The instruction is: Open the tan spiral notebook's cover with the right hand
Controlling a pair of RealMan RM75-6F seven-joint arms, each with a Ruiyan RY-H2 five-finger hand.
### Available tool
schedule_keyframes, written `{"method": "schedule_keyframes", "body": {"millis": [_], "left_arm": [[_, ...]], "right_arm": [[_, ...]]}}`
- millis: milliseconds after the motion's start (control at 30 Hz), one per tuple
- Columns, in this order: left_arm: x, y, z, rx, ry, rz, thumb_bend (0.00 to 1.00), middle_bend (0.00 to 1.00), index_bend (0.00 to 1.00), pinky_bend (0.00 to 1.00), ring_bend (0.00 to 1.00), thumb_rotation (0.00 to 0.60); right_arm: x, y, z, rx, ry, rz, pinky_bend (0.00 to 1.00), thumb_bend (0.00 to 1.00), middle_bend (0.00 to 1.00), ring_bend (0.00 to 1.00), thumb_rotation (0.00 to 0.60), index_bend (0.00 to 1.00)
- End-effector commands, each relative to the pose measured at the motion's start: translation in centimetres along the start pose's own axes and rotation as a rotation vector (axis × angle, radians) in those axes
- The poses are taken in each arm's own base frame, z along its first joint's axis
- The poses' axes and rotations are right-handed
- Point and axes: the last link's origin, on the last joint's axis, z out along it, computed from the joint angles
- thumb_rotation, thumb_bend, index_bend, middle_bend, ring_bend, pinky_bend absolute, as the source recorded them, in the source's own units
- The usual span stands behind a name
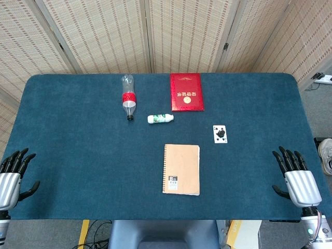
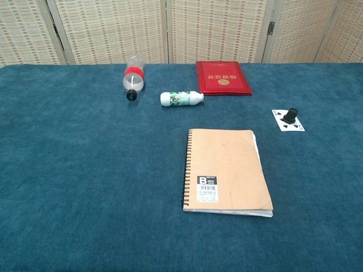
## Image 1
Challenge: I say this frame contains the black floor cables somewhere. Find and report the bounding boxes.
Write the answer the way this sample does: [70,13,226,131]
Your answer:
[73,219,113,249]

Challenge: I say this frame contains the yellow floor tape strip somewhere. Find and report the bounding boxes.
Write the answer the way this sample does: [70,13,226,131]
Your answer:
[78,219,90,246]

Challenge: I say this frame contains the white power strip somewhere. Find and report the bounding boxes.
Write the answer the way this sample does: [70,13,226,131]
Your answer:
[312,72,332,85]

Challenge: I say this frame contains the small white green milk bottle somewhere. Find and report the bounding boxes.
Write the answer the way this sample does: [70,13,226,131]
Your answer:
[147,113,175,125]

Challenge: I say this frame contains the kraft cover spiral notebook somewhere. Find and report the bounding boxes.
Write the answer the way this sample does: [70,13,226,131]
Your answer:
[162,144,201,197]

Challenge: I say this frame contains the empty clear cola bottle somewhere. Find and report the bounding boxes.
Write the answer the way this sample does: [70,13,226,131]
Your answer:
[121,74,137,122]

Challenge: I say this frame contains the red certificate folder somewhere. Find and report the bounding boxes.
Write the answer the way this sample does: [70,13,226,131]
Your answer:
[170,73,205,112]

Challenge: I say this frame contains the blue fabric table mat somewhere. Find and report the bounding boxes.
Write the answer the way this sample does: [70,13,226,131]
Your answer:
[0,73,328,222]

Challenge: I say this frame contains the yellow cardboard box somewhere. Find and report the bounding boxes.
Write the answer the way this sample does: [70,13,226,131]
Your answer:
[225,219,262,249]

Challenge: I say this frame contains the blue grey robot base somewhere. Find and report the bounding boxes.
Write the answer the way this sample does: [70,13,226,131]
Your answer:
[107,219,222,249]

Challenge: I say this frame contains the ace of spades card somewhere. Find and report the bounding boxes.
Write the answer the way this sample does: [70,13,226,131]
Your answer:
[213,124,228,144]

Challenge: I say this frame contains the woven bamboo folding screen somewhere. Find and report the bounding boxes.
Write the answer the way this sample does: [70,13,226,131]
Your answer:
[0,0,332,161]

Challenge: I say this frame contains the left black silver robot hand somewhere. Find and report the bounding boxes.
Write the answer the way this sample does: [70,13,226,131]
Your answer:
[0,148,41,211]

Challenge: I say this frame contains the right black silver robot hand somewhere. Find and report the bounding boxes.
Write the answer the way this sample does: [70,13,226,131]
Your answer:
[271,146,323,208]

